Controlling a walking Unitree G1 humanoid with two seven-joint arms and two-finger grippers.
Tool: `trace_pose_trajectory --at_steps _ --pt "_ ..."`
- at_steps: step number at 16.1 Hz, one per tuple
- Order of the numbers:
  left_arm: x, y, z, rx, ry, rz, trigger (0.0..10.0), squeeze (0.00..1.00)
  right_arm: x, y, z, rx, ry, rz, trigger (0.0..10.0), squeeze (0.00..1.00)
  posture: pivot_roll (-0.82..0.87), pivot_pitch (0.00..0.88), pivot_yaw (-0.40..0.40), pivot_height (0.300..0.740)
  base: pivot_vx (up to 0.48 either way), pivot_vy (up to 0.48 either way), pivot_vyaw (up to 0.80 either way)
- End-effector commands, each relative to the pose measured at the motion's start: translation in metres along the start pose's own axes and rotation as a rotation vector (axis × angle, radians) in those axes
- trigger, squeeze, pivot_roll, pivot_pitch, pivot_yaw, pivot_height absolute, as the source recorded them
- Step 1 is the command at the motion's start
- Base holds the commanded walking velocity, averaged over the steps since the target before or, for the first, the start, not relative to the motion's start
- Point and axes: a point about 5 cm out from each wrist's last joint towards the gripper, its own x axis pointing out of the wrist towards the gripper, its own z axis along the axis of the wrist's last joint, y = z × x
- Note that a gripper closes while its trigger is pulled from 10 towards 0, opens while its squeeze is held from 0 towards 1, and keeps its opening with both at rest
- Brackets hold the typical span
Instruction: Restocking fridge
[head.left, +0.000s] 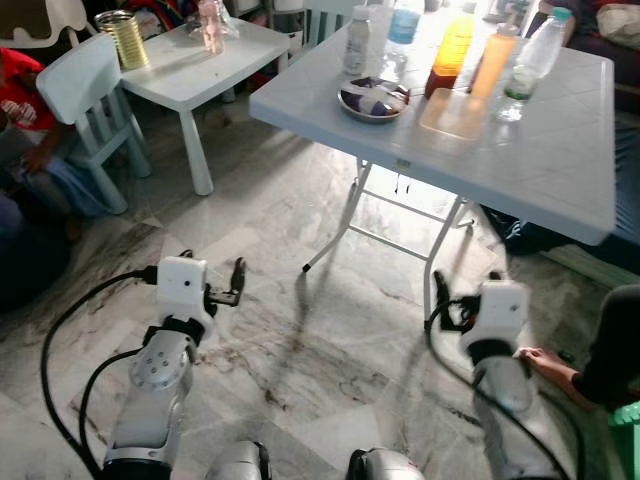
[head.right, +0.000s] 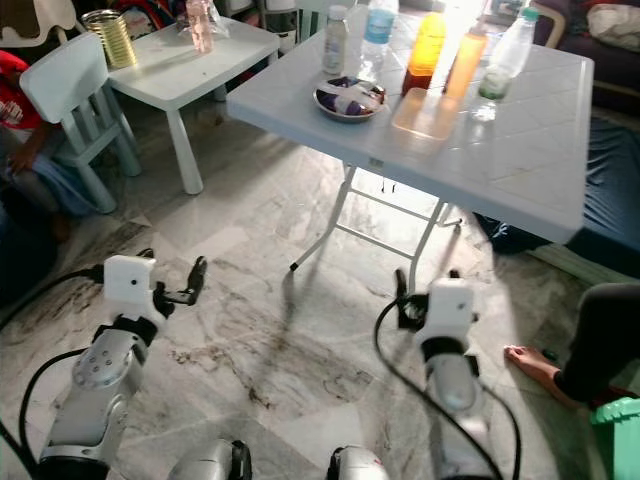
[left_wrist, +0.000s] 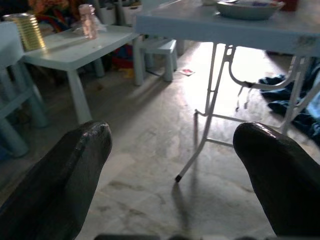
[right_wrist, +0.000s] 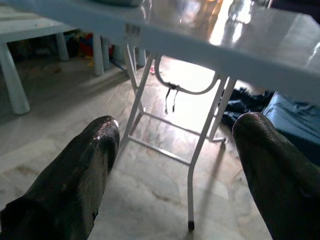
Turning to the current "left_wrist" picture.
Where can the white storage pot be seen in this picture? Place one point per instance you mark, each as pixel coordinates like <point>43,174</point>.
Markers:
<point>130,13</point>
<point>108,13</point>

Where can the white low plastic table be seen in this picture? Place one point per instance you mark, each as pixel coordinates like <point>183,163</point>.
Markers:
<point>75,50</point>

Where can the red paper scrap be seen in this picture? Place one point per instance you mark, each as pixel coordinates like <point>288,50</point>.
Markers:
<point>186,72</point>

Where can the dark blue cloth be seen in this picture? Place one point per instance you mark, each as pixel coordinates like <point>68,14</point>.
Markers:
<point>282,97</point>

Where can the ribbed gold tin can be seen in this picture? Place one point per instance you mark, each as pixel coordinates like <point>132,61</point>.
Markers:
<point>30,32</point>

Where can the grey shallow bowl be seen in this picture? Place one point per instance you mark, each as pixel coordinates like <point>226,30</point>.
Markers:
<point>247,11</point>

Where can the colourful toy pile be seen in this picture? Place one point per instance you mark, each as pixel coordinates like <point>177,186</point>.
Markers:
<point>50,12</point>

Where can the pink plastic bottle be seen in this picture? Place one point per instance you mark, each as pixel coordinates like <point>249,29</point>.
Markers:
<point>88,22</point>

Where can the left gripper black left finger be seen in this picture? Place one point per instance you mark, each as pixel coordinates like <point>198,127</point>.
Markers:
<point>57,180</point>

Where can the white plastic stool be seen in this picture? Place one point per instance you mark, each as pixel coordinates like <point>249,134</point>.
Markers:
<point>162,50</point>

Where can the white folding table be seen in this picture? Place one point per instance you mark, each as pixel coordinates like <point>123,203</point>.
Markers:
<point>225,30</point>

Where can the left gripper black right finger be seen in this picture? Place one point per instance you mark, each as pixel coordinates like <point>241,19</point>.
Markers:
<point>282,180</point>

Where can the pale blue child chair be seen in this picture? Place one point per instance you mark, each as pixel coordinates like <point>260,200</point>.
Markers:
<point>12,75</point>

